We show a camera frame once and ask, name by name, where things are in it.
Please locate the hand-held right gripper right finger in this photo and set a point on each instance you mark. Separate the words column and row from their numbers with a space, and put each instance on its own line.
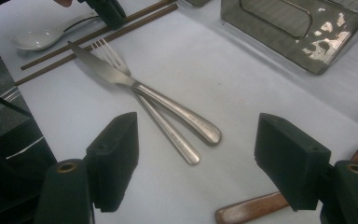
column 292, row 161

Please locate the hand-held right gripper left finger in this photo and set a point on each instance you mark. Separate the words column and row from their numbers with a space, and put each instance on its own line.
column 115, row 161

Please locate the brown wooden chopstick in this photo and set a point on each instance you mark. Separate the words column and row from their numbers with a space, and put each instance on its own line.
column 43, row 70
column 59, row 51

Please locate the steel fork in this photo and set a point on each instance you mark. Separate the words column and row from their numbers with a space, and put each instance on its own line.
column 174, row 140

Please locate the brown wooden spoon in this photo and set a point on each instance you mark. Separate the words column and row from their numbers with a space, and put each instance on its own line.
column 248, row 210

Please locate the white ceramic spoon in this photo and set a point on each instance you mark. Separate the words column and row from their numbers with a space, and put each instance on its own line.
column 34, row 39

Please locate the grey transparent plastic bin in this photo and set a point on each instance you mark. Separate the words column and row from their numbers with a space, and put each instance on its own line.
column 276, row 34
column 197, row 2

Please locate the white table sheet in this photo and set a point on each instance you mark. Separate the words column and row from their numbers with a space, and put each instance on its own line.
column 214, row 77

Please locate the metal floor rail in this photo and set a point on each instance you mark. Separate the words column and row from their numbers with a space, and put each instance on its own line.
column 0, row 104

